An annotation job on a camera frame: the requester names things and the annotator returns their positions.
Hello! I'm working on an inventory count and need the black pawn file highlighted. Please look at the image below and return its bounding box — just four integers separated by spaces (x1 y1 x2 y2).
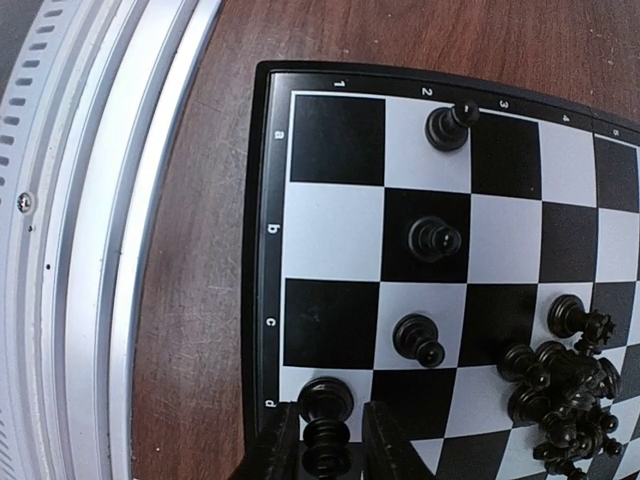
392 313 445 369
425 100 480 152
408 216 462 263

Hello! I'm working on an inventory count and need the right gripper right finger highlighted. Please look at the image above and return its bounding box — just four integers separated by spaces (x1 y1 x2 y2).
362 401 436 480

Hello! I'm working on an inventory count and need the pile of black chess pieces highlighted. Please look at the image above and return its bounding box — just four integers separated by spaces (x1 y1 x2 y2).
497 294 623 479

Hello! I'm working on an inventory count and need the aluminium front rail frame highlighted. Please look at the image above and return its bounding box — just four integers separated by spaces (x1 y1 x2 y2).
1 0 220 479

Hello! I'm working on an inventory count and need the folding black silver chessboard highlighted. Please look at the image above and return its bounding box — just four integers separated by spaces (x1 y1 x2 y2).
241 61 639 479

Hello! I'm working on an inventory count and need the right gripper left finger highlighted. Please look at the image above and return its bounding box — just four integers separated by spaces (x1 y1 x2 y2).
230 402 299 480

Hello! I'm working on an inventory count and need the black chess piece lone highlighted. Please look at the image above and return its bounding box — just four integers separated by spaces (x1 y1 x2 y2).
297 376 354 479

